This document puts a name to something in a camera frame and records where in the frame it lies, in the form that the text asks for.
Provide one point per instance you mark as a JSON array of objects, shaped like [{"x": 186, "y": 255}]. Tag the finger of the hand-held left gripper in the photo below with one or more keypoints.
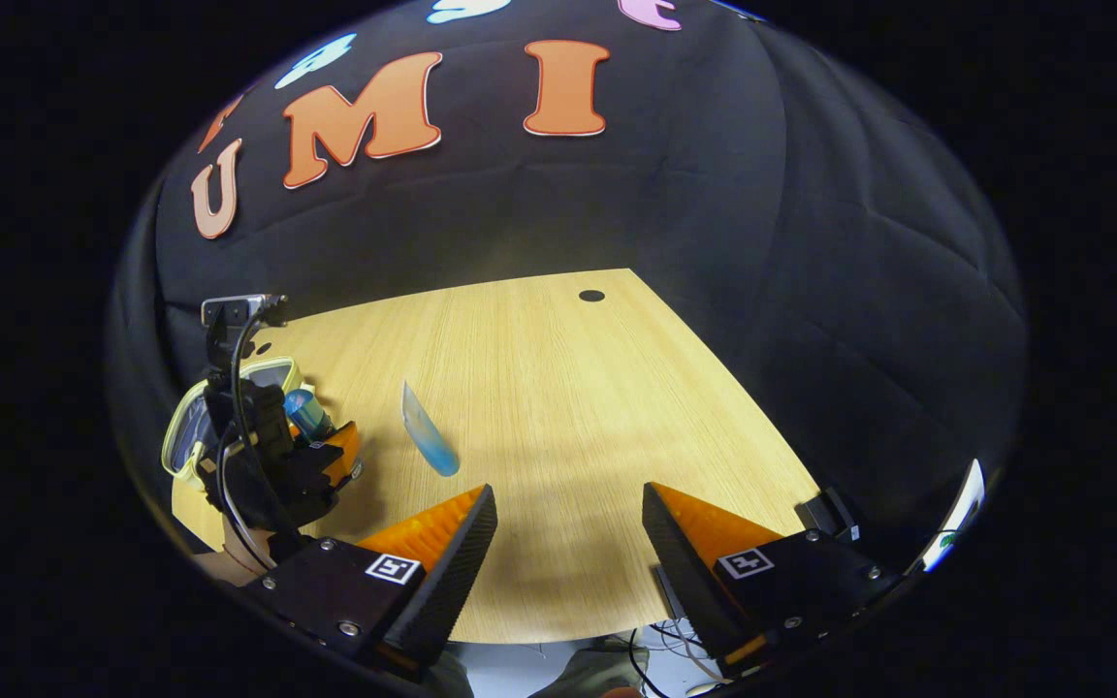
[{"x": 345, "y": 456}]

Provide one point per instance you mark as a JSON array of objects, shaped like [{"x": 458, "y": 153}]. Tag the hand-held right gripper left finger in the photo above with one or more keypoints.
[{"x": 452, "y": 586}]

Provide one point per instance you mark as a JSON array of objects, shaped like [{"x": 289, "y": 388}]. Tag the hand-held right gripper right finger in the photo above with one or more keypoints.
[{"x": 685, "y": 577}]

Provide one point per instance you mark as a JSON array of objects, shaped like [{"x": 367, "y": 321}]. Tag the blue skin care bottle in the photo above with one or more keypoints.
[{"x": 304, "y": 412}]

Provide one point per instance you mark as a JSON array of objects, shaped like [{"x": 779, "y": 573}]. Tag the small yellow suitcase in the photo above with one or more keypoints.
[{"x": 185, "y": 427}]

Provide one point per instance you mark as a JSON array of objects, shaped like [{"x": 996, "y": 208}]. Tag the white blue skin care tube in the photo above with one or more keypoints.
[{"x": 430, "y": 441}]

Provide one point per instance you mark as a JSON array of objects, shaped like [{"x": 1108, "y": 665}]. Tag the person's grey trousers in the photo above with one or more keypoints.
[{"x": 597, "y": 676}]

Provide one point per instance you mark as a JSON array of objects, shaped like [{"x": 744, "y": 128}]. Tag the black backdrop cloth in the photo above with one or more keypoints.
[{"x": 762, "y": 194}]

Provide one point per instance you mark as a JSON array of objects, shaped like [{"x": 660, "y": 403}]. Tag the black table bracket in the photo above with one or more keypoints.
[{"x": 825, "y": 514}]

